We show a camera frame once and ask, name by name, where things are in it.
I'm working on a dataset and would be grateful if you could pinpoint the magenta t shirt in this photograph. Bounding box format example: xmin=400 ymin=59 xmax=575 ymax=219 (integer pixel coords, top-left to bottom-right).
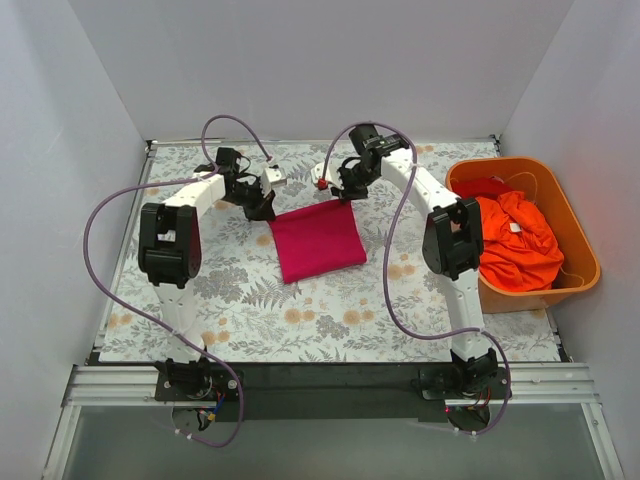
xmin=269 ymin=200 xmax=367 ymax=284

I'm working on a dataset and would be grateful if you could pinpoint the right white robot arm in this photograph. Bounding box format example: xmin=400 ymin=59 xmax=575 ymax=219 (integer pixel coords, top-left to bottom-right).
xmin=321 ymin=122 xmax=504 ymax=398

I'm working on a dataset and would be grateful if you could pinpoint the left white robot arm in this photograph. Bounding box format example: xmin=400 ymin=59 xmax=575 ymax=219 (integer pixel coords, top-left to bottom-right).
xmin=138 ymin=147 xmax=286 ymax=400

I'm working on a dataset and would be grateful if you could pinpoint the orange t shirt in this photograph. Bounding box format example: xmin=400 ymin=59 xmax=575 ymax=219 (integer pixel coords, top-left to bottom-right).
xmin=452 ymin=178 xmax=564 ymax=293

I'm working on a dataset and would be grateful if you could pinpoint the orange plastic basket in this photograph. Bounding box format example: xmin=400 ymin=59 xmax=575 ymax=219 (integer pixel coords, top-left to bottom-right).
xmin=446 ymin=157 xmax=601 ymax=314

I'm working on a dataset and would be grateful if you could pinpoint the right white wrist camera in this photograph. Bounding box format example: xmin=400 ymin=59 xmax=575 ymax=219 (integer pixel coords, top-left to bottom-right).
xmin=310 ymin=163 xmax=343 ymax=190

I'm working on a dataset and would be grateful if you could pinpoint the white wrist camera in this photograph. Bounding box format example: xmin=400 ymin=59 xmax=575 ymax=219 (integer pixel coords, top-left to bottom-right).
xmin=260 ymin=166 xmax=287 ymax=196
xmin=310 ymin=163 xmax=343 ymax=190

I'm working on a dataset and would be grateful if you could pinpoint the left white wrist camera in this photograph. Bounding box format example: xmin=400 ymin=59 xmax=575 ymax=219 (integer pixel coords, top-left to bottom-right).
xmin=260 ymin=166 xmax=287 ymax=196

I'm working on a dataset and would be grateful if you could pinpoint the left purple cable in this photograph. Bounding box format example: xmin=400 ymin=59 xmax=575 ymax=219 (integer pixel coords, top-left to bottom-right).
xmin=83 ymin=115 xmax=275 ymax=447

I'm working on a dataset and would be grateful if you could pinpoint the purple cable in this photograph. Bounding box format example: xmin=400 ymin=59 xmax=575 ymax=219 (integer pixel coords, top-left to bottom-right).
xmin=319 ymin=120 xmax=513 ymax=437
xmin=83 ymin=115 xmax=275 ymax=447

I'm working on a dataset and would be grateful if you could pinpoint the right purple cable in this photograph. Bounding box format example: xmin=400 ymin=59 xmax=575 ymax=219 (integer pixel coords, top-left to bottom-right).
xmin=319 ymin=120 xmax=513 ymax=437

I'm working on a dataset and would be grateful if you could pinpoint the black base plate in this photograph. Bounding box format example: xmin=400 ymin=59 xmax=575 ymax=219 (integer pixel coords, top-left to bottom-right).
xmin=154 ymin=359 xmax=511 ymax=424

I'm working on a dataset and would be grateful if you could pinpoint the aluminium frame rail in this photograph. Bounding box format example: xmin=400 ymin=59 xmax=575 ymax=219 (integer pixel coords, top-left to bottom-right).
xmin=43 ymin=362 xmax=624 ymax=479

